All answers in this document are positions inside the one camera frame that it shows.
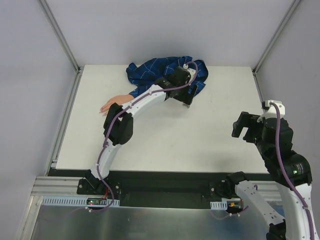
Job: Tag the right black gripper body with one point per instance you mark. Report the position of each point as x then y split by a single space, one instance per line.
249 125

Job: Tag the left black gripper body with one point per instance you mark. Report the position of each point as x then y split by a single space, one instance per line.
184 97

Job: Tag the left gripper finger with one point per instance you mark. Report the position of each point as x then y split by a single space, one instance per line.
194 90
187 104

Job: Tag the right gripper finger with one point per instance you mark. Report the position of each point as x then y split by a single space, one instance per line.
246 117
237 128

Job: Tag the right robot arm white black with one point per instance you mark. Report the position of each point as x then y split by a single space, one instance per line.
290 171

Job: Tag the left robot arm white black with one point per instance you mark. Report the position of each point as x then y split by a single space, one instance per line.
119 123

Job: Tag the blue plaid shirt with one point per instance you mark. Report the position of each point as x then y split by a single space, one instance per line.
146 74

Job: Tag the mannequin hand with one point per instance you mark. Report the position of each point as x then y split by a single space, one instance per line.
119 100

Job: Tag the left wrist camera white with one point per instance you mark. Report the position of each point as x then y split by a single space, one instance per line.
189 69

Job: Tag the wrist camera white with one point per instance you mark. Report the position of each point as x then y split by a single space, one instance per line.
189 69
272 109

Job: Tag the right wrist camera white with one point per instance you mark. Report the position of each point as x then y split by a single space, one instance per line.
272 109

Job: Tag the right aluminium frame post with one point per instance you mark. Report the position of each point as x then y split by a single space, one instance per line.
279 30

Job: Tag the aluminium frame post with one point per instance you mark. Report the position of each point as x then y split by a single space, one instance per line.
279 30
45 7

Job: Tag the right white cable duct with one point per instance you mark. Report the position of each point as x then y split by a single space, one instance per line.
219 205

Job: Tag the white cable duct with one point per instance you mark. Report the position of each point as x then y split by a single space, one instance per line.
219 205
70 201

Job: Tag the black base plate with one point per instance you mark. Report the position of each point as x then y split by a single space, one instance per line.
152 189

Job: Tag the left aluminium frame post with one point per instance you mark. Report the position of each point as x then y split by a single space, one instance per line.
45 7

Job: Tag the aluminium rail front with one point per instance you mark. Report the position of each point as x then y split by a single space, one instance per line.
55 186

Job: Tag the left white cable duct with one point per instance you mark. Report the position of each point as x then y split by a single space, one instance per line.
70 201

